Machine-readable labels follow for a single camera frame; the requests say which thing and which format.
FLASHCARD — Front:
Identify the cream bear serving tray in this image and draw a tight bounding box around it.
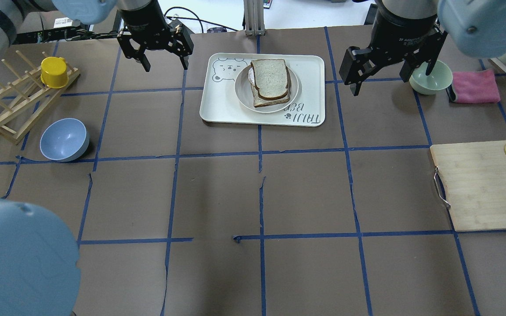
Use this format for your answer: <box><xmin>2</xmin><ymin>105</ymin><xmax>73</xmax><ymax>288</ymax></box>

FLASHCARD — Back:
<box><xmin>199</xmin><ymin>53</ymin><xmax>325</xmax><ymax>127</ymax></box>

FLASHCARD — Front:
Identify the yellow mug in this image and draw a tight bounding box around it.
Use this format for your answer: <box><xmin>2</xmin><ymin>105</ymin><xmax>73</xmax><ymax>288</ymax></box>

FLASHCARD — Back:
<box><xmin>40</xmin><ymin>57</ymin><xmax>69</xmax><ymax>89</ymax></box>

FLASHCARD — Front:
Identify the blue bowl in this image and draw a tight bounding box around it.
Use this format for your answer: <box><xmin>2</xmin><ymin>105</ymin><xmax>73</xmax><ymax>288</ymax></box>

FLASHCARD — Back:
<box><xmin>40</xmin><ymin>118</ymin><xmax>90</xmax><ymax>162</ymax></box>

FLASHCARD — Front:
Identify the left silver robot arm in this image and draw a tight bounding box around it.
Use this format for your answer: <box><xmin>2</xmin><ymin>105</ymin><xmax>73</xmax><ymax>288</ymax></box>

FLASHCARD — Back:
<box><xmin>0</xmin><ymin>0</ymin><xmax>194</xmax><ymax>316</ymax></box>

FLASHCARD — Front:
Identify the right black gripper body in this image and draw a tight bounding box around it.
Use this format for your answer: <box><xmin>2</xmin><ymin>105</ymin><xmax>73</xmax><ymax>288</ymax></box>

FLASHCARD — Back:
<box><xmin>339</xmin><ymin>0</ymin><xmax>448</xmax><ymax>86</ymax></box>

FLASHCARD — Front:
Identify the wooden cutting board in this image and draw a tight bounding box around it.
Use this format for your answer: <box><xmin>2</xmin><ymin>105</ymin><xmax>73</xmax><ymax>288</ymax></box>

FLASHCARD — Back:
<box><xmin>430</xmin><ymin>140</ymin><xmax>506</xmax><ymax>232</ymax></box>

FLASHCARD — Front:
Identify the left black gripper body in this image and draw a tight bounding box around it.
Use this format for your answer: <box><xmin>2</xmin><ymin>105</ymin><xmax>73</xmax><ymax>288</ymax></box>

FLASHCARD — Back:
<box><xmin>117</xmin><ymin>0</ymin><xmax>194</xmax><ymax>60</ymax></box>

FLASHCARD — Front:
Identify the pink cloth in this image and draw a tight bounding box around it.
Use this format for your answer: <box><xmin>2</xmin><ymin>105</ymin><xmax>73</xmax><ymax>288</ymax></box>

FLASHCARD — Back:
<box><xmin>445</xmin><ymin>69</ymin><xmax>501</xmax><ymax>104</ymax></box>

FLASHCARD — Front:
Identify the white round plate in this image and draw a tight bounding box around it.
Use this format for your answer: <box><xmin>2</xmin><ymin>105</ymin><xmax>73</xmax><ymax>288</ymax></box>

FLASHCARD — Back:
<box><xmin>234</xmin><ymin>65</ymin><xmax>301</xmax><ymax>114</ymax></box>

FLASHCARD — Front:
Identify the bread slice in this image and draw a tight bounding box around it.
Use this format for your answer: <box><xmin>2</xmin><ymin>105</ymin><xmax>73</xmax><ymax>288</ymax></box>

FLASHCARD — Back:
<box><xmin>250</xmin><ymin>83</ymin><xmax>290</xmax><ymax>108</ymax></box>
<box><xmin>250</xmin><ymin>59</ymin><xmax>289</xmax><ymax>101</ymax></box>

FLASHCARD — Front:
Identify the fried egg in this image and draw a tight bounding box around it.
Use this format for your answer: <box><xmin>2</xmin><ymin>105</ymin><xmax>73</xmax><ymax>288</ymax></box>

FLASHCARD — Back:
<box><xmin>247</xmin><ymin>66</ymin><xmax>256</xmax><ymax>86</ymax></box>

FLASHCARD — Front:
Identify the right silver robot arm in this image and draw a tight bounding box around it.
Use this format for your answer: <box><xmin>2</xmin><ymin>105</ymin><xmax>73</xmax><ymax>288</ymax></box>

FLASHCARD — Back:
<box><xmin>339</xmin><ymin>0</ymin><xmax>506</xmax><ymax>96</ymax></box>

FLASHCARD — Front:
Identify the green bowl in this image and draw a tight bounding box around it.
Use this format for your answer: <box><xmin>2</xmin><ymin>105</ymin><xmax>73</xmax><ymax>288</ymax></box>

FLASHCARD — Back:
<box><xmin>409</xmin><ymin>60</ymin><xmax>453</xmax><ymax>95</ymax></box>

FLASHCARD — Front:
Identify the aluminium frame post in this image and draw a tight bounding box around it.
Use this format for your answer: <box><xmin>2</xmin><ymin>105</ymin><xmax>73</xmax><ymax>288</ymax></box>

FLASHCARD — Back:
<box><xmin>243</xmin><ymin>0</ymin><xmax>266</xmax><ymax>36</ymax></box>

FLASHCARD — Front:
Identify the wooden dish rack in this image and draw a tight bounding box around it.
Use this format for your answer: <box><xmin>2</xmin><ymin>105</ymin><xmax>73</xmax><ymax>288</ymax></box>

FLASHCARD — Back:
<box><xmin>0</xmin><ymin>50</ymin><xmax>80</xmax><ymax>145</ymax></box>

